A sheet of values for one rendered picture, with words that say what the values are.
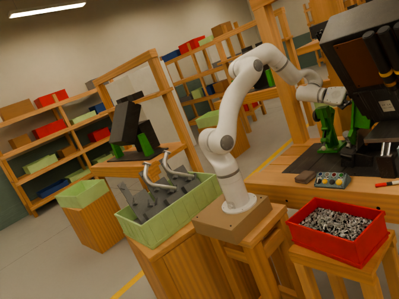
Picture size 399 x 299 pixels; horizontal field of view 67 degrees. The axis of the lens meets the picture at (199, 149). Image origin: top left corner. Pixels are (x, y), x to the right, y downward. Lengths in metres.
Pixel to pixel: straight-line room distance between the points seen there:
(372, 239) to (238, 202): 0.60
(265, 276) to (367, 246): 0.53
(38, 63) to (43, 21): 1.03
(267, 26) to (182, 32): 8.58
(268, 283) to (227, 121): 0.81
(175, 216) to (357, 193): 1.01
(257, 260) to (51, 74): 7.24
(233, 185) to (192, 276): 0.72
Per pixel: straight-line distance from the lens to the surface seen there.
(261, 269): 1.57
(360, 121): 1.64
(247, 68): 1.46
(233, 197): 1.53
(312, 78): 1.83
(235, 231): 1.45
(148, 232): 1.82
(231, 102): 1.46
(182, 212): 1.92
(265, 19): 2.17
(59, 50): 8.39
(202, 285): 2.05
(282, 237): 1.69
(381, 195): 1.50
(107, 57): 8.84
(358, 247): 1.25
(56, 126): 7.36
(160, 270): 1.87
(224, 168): 1.46
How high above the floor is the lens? 1.67
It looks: 15 degrees down
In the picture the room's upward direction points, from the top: 22 degrees counter-clockwise
